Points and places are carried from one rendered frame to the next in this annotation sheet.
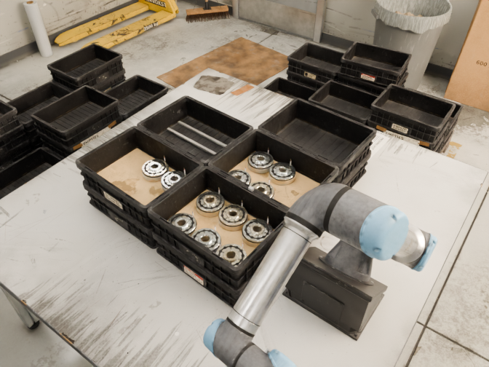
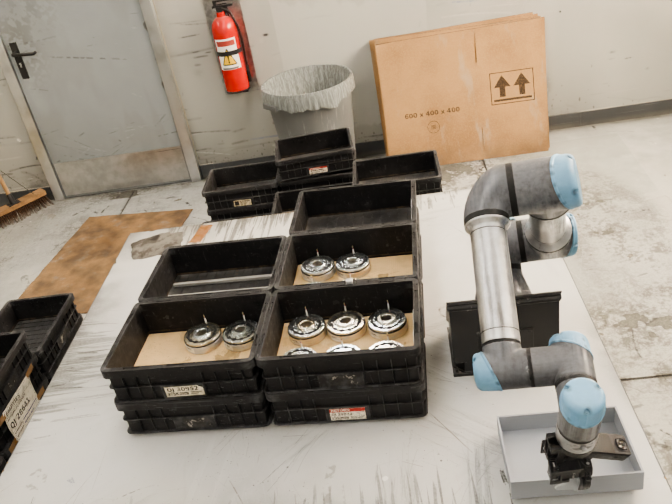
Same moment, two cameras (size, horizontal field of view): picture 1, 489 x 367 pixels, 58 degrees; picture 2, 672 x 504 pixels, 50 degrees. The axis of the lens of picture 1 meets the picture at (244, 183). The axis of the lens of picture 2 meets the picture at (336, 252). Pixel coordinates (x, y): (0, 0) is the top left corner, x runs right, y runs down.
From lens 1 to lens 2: 0.83 m
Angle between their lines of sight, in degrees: 26
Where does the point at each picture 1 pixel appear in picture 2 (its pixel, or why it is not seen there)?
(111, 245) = (210, 456)
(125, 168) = (159, 359)
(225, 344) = (507, 362)
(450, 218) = not seen: hidden behind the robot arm
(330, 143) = (369, 220)
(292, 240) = (494, 234)
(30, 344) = not seen: outside the picture
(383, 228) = (570, 168)
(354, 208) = (533, 169)
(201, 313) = (391, 444)
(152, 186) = (216, 355)
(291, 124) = (310, 225)
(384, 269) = not seen: hidden behind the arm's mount
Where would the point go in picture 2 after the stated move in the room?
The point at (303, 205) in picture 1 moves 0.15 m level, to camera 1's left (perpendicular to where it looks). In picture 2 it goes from (482, 198) to (427, 226)
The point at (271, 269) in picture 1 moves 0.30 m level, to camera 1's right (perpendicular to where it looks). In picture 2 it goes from (495, 269) to (595, 211)
